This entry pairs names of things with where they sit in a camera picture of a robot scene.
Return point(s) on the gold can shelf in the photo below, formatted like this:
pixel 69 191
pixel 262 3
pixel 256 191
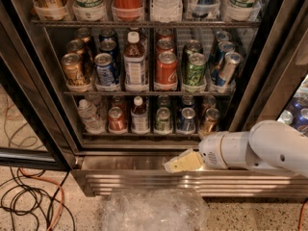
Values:
pixel 210 120
pixel 85 35
pixel 79 47
pixel 209 101
pixel 74 70

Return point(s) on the green can middle shelf front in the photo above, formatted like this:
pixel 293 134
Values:
pixel 195 69

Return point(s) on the green can middle shelf rear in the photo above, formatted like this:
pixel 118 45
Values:
pixel 190 47

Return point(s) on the stainless steel fridge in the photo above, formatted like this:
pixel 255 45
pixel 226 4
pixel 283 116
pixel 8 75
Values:
pixel 275 53

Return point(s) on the slim silver blue can front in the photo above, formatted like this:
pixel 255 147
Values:
pixel 230 63

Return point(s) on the tea bottle middle shelf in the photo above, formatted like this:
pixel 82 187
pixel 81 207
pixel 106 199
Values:
pixel 134 59

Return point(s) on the clear water bottle bottom shelf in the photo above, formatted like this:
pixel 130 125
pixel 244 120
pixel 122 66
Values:
pixel 87 111

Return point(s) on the gold can middle shelf front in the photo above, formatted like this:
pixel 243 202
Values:
pixel 74 70

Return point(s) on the blue can bottom shelf front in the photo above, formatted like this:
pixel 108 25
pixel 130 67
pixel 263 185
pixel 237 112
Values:
pixel 186 120

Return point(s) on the blue can middle shelf rear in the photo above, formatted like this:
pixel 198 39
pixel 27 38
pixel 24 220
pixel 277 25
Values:
pixel 108 34

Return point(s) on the blue can shelf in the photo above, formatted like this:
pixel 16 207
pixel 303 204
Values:
pixel 109 46
pixel 187 101
pixel 105 69
pixel 108 34
pixel 186 120

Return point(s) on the silver can behind right door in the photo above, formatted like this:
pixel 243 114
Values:
pixel 286 117

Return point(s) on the red cola can middle front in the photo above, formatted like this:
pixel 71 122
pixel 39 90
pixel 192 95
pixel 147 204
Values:
pixel 166 68

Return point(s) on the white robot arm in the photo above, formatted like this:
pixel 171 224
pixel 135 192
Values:
pixel 270 147

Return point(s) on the green can bottom shelf rear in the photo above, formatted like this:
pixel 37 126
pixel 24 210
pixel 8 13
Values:
pixel 163 101

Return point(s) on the red can shelf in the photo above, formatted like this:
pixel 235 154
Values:
pixel 119 101
pixel 116 119

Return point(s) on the tea bottle bottom shelf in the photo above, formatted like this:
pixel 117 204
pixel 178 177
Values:
pixel 140 123

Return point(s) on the blue can bottom shelf rear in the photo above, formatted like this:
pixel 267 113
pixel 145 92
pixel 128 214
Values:
pixel 187 101

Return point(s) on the slim silver blue can rear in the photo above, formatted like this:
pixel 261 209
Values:
pixel 218 37

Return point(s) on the red cola can middle rear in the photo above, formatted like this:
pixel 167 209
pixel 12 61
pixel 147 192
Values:
pixel 164 33

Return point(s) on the open glass fridge door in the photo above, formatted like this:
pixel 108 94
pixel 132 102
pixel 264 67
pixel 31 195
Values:
pixel 19 78

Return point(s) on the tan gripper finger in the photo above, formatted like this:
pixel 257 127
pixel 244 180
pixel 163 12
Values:
pixel 189 160

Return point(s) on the red cola can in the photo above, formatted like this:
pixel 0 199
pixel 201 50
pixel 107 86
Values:
pixel 166 68
pixel 164 33
pixel 164 44

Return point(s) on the blue can behind right door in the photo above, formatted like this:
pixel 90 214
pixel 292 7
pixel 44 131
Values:
pixel 301 120

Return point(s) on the green can shelf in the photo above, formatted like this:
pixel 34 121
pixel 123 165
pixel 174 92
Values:
pixel 163 120
pixel 163 101
pixel 195 69
pixel 190 47

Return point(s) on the tea bottle shelf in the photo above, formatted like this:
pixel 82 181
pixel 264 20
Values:
pixel 140 123
pixel 134 59

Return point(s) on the gold can bottom shelf rear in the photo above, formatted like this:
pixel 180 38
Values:
pixel 209 101

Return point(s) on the gold can bottom shelf front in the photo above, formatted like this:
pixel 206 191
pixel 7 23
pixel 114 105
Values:
pixel 210 120

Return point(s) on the gold can middle shelf rear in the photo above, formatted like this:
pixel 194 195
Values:
pixel 85 35

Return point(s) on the blue can middle shelf front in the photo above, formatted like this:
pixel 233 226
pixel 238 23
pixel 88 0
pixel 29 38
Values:
pixel 105 69

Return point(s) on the red can bottom shelf front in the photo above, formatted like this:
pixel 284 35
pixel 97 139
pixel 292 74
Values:
pixel 116 119

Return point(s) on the slim silver blue can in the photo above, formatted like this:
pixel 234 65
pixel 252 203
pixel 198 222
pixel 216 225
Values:
pixel 223 48
pixel 230 63
pixel 218 37

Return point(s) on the clear plastic bag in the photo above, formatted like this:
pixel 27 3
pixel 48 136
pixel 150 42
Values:
pixel 155 210

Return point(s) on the red can bottom shelf rear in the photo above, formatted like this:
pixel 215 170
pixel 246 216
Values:
pixel 119 101

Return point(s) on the green can bottom shelf front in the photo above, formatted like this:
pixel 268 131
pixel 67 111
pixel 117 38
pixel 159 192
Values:
pixel 163 120

